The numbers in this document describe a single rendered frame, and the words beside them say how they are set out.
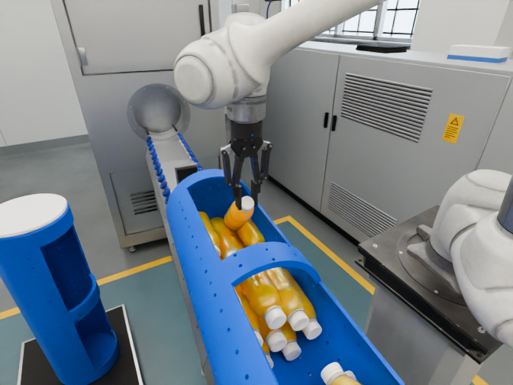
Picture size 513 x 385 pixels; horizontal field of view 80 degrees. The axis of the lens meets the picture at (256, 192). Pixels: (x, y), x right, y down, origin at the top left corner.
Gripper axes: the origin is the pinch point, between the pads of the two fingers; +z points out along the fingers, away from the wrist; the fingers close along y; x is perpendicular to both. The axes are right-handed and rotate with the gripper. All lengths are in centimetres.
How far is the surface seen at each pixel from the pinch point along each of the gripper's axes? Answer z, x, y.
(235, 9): -44, -73, -24
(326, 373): 13.0, 41.9, 1.6
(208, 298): 7.3, 23.3, 17.1
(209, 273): 5.4, 18.8, 15.6
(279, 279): 10.8, 20.8, 0.3
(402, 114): 7, -68, -127
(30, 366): 110, -61, 92
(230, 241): 15.6, -1.9, 4.4
